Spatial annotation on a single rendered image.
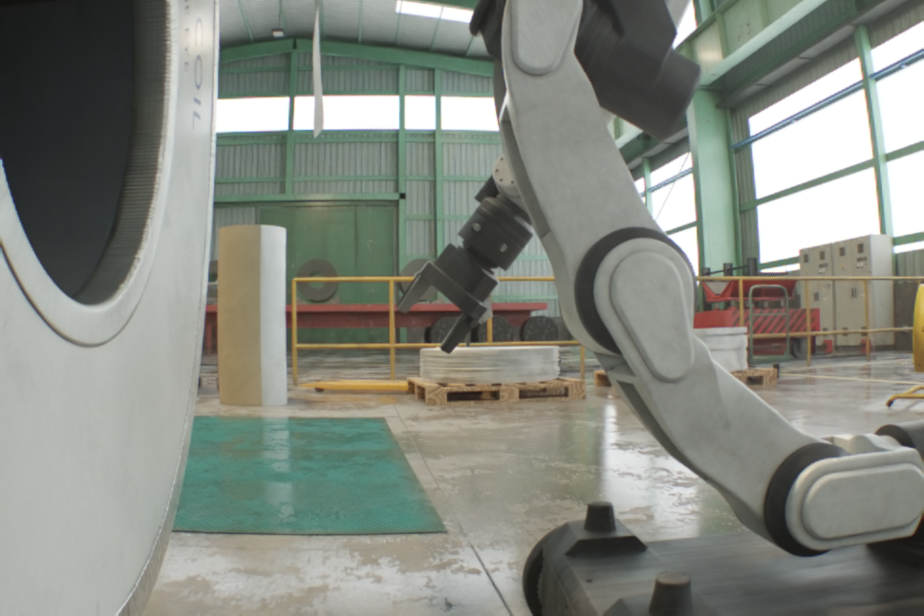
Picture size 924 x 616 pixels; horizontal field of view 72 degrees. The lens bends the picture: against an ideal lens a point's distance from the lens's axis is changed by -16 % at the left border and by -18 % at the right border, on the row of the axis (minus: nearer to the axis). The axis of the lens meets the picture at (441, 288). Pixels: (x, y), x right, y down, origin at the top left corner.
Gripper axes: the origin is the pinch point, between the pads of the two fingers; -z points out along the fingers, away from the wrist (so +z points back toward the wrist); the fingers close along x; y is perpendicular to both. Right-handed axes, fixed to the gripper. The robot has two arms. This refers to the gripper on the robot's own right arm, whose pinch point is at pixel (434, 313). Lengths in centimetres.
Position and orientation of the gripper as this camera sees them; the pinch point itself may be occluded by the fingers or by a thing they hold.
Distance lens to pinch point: 109.2
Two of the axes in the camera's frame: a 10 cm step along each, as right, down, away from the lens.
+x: -5.9, -5.1, 6.2
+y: -5.2, -3.4, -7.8
